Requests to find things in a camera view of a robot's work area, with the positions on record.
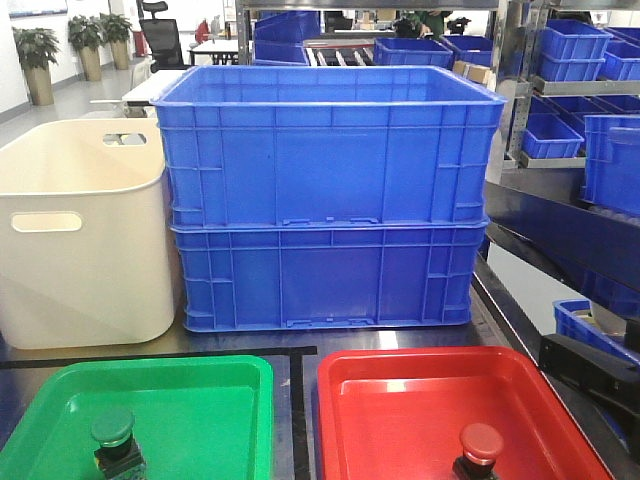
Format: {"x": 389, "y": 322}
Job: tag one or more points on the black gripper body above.
{"x": 607, "y": 380}

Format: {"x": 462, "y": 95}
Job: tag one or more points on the red push button switch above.
{"x": 481, "y": 445}

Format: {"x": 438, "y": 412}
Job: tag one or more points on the red plastic tray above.
{"x": 398, "y": 414}

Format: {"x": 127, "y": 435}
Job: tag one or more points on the lower blue stacked crate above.
{"x": 321, "y": 278}

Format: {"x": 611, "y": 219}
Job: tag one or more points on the blue stacked crate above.
{"x": 288, "y": 146}
{"x": 321, "y": 278}

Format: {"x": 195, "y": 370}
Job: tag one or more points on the green plastic tray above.
{"x": 195, "y": 418}

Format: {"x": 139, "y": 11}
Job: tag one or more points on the upper blue stacked crate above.
{"x": 288, "y": 146}

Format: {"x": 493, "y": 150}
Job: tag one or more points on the cream plastic basket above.
{"x": 87, "y": 257}

